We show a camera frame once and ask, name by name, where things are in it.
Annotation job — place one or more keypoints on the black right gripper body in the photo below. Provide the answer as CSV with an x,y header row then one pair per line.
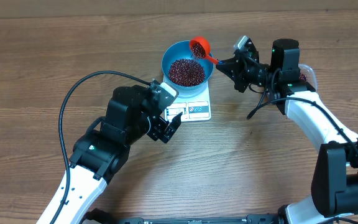
x,y
255,76

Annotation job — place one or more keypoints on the blue plastic bowl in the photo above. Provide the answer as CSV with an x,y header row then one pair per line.
x,y
182,50

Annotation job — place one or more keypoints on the red measuring scoop blue handle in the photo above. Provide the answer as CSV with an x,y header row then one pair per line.
x,y
201,49

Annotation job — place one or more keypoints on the white digital kitchen scale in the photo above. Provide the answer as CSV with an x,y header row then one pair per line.
x,y
194,104

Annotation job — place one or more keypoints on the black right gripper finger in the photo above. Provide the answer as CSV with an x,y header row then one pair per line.
x,y
232,60
229,69

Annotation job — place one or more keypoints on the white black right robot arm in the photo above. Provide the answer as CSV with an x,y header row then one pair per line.
x,y
334,188

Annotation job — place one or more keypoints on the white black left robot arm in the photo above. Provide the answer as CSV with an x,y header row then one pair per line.
x,y
133,111

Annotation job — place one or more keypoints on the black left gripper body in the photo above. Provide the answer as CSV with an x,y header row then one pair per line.
x,y
156,129

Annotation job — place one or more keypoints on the clear container of red beans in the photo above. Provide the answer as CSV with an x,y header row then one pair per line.
x,y
308,75

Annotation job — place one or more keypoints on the red beans in bowl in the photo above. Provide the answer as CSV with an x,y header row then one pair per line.
x,y
186,72

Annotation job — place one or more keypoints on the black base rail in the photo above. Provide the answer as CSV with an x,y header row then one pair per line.
x,y
97,216

